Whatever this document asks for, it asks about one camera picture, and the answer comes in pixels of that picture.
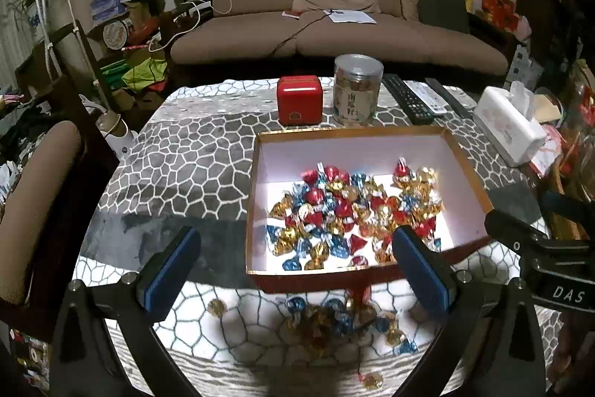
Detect white papers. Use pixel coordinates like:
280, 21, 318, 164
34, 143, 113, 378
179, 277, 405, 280
325, 9, 377, 26

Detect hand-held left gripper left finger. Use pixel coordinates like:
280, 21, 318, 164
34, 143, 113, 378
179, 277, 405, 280
49, 226, 203, 397

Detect round biscuit tin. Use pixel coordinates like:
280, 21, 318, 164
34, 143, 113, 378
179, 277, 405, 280
102, 18, 133, 50

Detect white electric kettle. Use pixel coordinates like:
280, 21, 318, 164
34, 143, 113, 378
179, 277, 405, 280
95, 106, 138, 163

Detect wide black remote control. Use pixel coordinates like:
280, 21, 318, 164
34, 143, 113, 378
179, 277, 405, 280
381, 74, 435, 125

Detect cluster of foil candies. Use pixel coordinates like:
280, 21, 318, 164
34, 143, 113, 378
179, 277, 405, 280
283, 285, 419, 356

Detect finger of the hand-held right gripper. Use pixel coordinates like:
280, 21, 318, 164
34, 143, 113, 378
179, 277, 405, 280
539, 191, 595, 219
484, 210, 550, 256

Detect red tin box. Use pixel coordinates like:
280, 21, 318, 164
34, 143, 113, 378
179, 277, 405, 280
276, 75, 323, 127

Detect dark green pillow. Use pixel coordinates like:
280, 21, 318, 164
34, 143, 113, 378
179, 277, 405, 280
417, 0, 471, 35

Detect slim black remote control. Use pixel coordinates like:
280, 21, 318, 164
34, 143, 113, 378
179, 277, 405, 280
424, 77, 474, 121

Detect heap of foil candies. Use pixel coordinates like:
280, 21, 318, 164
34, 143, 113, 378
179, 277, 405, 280
266, 162, 443, 272

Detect brown padded chair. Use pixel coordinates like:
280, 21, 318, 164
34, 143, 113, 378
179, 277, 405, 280
0, 120, 84, 307

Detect red cardboard gift box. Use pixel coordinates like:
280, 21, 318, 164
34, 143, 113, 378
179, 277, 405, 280
481, 0, 520, 32

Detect white remote control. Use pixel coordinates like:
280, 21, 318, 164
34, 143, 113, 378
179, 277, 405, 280
402, 81, 448, 116

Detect white tissue box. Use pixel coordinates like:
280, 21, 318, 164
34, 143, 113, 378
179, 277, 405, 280
473, 81, 548, 167

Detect brown sofa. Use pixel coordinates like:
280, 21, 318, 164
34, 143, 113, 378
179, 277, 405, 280
170, 0, 509, 77

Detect black cable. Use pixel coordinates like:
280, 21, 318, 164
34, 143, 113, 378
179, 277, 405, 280
272, 0, 396, 56

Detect white cable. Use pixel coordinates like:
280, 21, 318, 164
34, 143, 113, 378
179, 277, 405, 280
149, 0, 233, 51

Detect clear plastic snack jar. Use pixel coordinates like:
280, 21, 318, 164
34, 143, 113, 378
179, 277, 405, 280
332, 53, 384, 128

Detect green plastic bag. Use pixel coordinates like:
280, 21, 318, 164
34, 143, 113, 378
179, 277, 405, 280
100, 57, 168, 93

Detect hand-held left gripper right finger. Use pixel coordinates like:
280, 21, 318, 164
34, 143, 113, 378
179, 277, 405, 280
392, 225, 549, 397

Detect dark red gift box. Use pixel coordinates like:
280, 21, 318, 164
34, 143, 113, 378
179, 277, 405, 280
244, 126, 494, 295

